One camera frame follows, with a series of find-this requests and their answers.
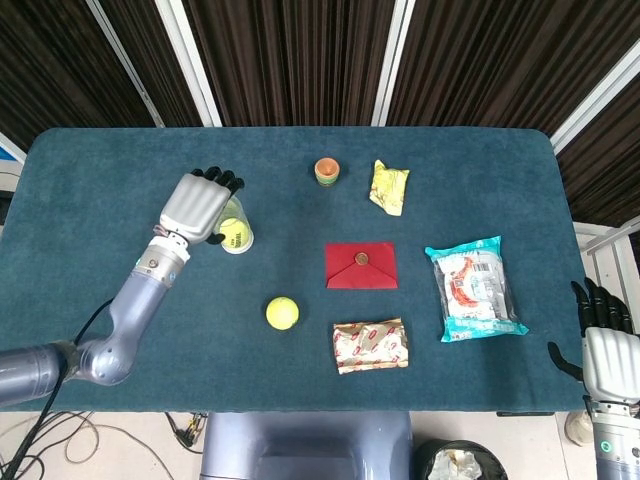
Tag black power plug cables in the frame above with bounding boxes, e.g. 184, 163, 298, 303
167, 410, 209, 454

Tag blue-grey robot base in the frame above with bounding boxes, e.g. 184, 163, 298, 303
199, 410, 414, 480

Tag brown pleated curtain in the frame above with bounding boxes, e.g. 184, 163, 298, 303
0, 0, 640, 226

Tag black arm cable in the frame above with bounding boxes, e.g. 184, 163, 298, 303
0, 297, 116, 480

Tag gold foil snack bag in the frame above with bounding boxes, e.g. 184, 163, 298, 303
332, 316, 411, 376

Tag teal clear noodle package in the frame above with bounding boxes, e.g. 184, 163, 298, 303
424, 235, 530, 344

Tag white slanted frame post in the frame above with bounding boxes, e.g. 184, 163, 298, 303
84, 0, 166, 128

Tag black trash bin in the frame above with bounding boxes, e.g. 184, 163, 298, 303
413, 438, 509, 480

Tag clear plastic ball tube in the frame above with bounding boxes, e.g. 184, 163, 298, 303
212, 195, 255, 256

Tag red paper envelope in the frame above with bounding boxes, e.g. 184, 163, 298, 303
324, 242, 401, 291

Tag small orange green cup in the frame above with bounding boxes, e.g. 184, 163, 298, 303
313, 156, 342, 189

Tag white wide frame post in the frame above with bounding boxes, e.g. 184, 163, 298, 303
153, 0, 224, 128

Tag teal velvet tablecloth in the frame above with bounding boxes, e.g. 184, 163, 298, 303
0, 126, 586, 414

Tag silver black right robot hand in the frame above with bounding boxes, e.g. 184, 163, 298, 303
547, 277, 640, 404

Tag beige floor cable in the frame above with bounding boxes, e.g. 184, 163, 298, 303
0, 409, 176, 480

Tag blue white board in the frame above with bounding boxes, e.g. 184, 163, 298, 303
0, 130, 29, 226

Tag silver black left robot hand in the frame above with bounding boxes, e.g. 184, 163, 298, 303
158, 165, 246, 247

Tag crumpled yellow snack wrapper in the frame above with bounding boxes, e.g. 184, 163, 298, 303
368, 159, 411, 218

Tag white metal rack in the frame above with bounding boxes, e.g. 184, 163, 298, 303
572, 214, 640, 301

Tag yellow-green tennis ball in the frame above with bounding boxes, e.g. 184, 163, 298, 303
265, 296, 301, 331
219, 217, 251, 250

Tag beige tape roll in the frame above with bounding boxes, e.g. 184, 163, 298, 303
564, 409, 594, 448

